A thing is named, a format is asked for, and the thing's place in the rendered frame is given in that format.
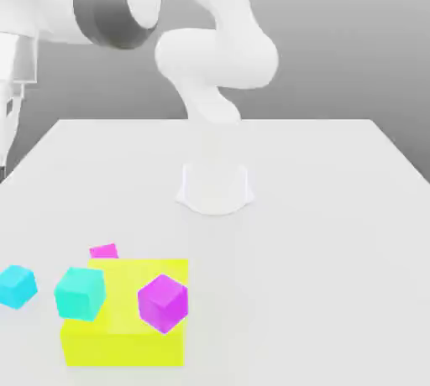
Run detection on small pink cube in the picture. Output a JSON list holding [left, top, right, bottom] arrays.
[[88, 243, 119, 260]]

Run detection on small purple cube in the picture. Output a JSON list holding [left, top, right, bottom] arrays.
[[136, 273, 190, 336]]

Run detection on small turquoise cube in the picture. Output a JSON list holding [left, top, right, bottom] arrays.
[[53, 266, 108, 323]]

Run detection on small cyan cube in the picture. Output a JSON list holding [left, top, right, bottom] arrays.
[[0, 263, 39, 310]]

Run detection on large yellow box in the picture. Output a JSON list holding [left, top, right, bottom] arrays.
[[60, 258, 190, 368]]

